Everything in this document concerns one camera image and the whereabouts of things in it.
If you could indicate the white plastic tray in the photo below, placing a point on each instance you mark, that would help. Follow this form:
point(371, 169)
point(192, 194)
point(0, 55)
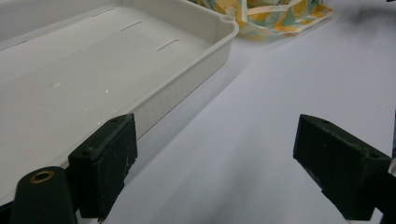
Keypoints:
point(77, 68)

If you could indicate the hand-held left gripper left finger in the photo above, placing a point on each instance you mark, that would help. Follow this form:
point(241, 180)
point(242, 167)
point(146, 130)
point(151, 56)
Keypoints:
point(102, 168)

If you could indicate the yellow patterned cloth bag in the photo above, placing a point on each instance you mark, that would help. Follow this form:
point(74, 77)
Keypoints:
point(274, 21)

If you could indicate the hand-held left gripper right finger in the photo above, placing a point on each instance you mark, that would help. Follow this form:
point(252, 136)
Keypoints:
point(342, 168)

